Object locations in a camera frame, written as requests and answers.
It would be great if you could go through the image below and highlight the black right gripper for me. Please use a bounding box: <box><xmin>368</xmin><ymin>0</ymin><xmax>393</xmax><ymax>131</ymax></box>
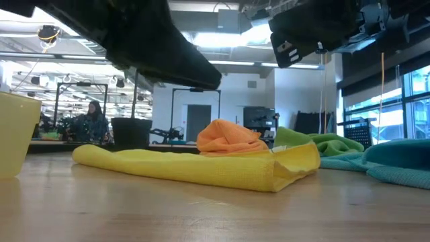
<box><xmin>268</xmin><ymin>0</ymin><xmax>359</xmax><ymax>69</ymax></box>

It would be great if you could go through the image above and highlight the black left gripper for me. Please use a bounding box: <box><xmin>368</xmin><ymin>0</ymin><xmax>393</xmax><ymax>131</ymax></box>
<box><xmin>0</xmin><ymin>0</ymin><xmax>223</xmax><ymax>90</ymax></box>

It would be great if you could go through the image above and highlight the green microfiber towel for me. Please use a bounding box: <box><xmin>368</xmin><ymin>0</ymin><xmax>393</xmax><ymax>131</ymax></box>
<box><xmin>273</xmin><ymin>126</ymin><xmax>366</xmax><ymax>158</ymax></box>

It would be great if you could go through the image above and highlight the orange microfiber towel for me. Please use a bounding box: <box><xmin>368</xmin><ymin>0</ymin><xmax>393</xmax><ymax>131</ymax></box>
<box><xmin>196</xmin><ymin>118</ymin><xmax>269</xmax><ymax>157</ymax></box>

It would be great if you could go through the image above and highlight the yellow microfiber towel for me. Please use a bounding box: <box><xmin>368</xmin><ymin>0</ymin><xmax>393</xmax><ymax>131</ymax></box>
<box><xmin>71</xmin><ymin>140</ymin><xmax>322</xmax><ymax>193</ymax></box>

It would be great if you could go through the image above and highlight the teal microfiber towel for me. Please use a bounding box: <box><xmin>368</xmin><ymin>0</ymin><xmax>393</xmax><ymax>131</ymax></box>
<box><xmin>318</xmin><ymin>138</ymin><xmax>430</xmax><ymax>191</ymax></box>

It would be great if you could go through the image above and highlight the potted green plant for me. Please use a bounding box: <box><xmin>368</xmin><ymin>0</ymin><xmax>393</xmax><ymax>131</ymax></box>
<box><xmin>110</xmin><ymin>69</ymin><xmax>154</xmax><ymax>152</ymax></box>

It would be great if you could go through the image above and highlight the grey door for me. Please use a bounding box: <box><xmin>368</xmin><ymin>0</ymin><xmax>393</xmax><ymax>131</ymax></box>
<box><xmin>186</xmin><ymin>104</ymin><xmax>212</xmax><ymax>143</ymax></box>

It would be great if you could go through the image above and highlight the black panel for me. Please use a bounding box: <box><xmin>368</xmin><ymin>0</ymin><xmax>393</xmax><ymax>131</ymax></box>
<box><xmin>294</xmin><ymin>110</ymin><xmax>336</xmax><ymax>135</ymax></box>

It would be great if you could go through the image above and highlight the person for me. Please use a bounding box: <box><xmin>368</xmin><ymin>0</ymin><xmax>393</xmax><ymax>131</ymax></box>
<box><xmin>72</xmin><ymin>99</ymin><xmax>112</xmax><ymax>144</ymax></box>

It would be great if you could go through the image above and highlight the black equipment cabinet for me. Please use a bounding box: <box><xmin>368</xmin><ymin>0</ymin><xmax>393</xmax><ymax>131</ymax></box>
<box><xmin>243</xmin><ymin>106</ymin><xmax>280</xmax><ymax>139</ymax></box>

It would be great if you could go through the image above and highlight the black perforated cart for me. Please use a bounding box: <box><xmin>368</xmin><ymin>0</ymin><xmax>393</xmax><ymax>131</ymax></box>
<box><xmin>337</xmin><ymin>117</ymin><xmax>378</xmax><ymax>151</ymax></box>

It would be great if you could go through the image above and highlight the large window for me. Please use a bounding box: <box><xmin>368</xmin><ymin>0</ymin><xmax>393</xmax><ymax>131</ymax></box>
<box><xmin>344</xmin><ymin>63</ymin><xmax>430</xmax><ymax>145</ymax></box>

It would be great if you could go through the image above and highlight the yellow plastic bin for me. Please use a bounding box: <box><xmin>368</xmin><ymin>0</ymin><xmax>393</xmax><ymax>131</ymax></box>
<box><xmin>0</xmin><ymin>91</ymin><xmax>43</xmax><ymax>178</ymax></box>

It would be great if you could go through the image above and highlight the black gantry frame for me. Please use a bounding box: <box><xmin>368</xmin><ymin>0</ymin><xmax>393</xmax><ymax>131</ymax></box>
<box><xmin>52</xmin><ymin>81</ymin><xmax>109</xmax><ymax>128</ymax></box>
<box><xmin>170</xmin><ymin>87</ymin><xmax>222</xmax><ymax>130</ymax></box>

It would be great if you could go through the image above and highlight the ceiling cable reel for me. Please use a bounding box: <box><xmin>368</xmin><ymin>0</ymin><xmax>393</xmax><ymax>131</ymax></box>
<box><xmin>37</xmin><ymin>25</ymin><xmax>61</xmax><ymax>44</ymax></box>

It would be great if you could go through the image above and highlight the black table frame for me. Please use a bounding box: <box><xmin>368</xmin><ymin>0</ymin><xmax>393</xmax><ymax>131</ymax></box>
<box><xmin>28</xmin><ymin>140</ymin><xmax>201</xmax><ymax>155</ymax></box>

